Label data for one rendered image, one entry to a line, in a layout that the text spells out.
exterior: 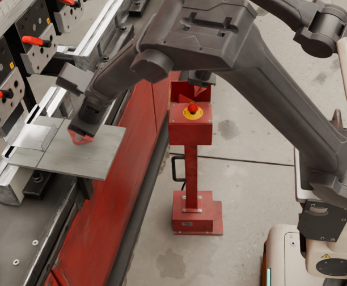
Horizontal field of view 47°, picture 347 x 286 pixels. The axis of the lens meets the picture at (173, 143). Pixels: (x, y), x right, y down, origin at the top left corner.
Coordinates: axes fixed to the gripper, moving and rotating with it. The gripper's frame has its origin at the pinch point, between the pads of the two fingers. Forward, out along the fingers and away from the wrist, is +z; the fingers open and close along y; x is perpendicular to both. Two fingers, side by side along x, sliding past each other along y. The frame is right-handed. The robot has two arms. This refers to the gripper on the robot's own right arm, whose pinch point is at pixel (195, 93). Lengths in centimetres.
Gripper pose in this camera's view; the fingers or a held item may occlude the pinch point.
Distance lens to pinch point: 152.8
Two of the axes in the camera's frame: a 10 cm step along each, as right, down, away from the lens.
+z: -2.3, 6.5, 7.3
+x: -0.3, 7.4, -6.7
